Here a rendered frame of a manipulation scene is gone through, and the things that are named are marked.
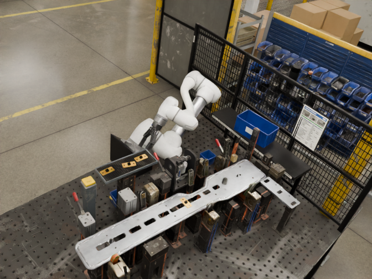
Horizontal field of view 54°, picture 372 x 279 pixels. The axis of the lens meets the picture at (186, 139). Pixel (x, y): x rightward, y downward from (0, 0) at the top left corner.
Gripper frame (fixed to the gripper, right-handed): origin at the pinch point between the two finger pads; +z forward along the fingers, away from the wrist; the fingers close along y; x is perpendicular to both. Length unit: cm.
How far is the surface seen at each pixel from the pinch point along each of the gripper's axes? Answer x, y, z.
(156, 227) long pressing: -8, -59, 29
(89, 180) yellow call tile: 33, -37, 27
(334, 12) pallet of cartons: -260, 237, -307
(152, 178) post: -1.4, -34.8, 9.8
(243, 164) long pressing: -64, -24, -28
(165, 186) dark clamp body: -12.1, -35.5, 10.3
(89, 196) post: 28, -36, 35
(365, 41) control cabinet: -450, 345, -376
